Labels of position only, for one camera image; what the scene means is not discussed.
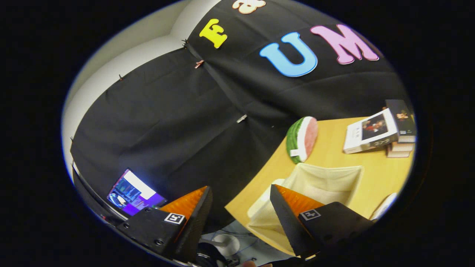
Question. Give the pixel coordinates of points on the pink clothes peg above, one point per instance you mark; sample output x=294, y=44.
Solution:
x=199, y=63

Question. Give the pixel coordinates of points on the lit computer screen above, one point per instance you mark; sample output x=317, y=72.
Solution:
x=130, y=193

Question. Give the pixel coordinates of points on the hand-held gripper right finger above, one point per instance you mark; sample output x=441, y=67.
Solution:
x=287, y=222

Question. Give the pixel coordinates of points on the white canvas shoe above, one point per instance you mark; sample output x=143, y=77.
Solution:
x=384, y=207

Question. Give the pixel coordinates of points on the black cover book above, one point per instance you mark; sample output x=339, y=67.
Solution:
x=402, y=118

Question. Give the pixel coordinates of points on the black backdrop cloth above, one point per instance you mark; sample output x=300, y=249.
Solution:
x=167, y=122

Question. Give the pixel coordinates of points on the white round object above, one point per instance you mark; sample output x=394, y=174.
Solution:
x=230, y=246

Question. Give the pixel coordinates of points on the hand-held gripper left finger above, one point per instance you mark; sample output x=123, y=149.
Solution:
x=193, y=226

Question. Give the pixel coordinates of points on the watermelon slice plush toy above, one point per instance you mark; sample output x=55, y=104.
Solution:
x=302, y=139

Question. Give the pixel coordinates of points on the cream fabric storage box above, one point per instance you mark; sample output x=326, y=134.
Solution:
x=326, y=181

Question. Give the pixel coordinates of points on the pale book with brown spine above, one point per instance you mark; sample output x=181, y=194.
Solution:
x=402, y=147
x=397, y=153

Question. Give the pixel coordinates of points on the white portrait cover book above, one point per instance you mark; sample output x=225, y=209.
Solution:
x=371, y=131

